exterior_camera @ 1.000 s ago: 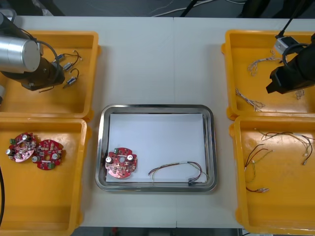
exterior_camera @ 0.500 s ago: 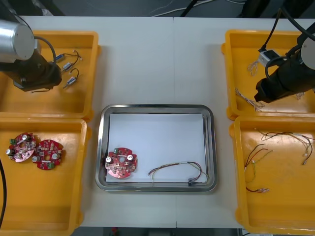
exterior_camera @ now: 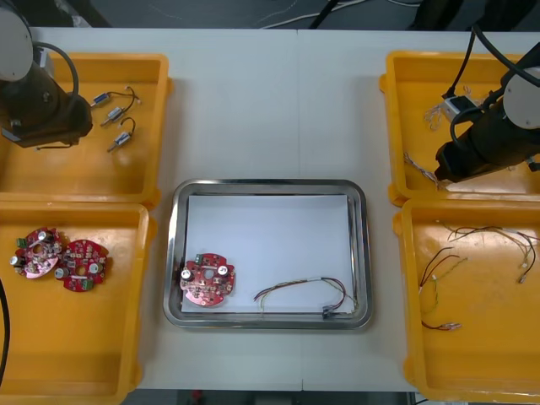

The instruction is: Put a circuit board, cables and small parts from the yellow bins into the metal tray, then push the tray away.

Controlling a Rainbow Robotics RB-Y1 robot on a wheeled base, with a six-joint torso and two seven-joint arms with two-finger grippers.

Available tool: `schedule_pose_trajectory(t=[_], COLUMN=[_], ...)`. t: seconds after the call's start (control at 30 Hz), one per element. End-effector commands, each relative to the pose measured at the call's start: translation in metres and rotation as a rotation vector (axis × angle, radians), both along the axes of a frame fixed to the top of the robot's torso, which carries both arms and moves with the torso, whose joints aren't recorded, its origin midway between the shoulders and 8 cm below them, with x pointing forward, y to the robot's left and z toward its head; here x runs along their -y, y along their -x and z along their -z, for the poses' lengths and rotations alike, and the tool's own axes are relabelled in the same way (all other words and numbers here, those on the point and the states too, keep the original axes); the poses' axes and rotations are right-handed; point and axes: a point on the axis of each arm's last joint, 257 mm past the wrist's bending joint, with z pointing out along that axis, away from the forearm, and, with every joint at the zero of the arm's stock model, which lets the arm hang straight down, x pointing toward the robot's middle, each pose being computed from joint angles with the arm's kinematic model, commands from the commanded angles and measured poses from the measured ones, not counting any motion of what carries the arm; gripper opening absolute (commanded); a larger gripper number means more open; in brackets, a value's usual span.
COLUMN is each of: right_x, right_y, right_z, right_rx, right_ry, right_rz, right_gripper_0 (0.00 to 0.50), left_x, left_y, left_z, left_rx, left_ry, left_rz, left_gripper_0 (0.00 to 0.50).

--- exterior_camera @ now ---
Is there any white floor cable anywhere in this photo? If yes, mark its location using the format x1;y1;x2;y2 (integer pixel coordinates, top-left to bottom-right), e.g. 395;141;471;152
259;0;370;30

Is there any red black green-yellow wire harness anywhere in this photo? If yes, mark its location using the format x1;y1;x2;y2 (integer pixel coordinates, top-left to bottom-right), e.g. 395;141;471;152
417;246;469;333
436;219;540;284
251;276;359;321

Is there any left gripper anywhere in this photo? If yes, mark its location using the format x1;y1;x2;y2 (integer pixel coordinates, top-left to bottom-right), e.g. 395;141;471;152
16;90;94;149

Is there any blue-white twisted wire harness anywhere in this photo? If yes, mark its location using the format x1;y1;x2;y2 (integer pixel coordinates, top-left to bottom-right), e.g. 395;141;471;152
403;151;448;192
423;85;486;130

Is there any round red circuit board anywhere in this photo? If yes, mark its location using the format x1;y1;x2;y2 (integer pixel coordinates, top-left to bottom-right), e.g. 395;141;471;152
180;252;237;307
54;239;109;293
8;226;63;280

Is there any yellow-orange plastic bin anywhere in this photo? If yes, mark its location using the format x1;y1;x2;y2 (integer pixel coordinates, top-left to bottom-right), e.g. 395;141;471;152
378;50;540;208
0;201;158;402
391;197;540;402
0;52;175;208

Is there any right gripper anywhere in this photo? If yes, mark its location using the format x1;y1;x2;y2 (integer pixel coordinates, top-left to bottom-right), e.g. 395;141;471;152
434;121;501;192

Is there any group of metal solenoids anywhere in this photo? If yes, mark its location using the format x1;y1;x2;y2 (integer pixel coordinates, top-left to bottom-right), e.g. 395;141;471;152
90;86;143;127

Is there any white paper sheet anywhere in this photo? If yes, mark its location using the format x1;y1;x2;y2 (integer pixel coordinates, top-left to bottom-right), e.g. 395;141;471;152
181;193;356;316

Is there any steel tray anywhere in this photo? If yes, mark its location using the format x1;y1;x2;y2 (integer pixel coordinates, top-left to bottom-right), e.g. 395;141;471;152
162;178;373;330

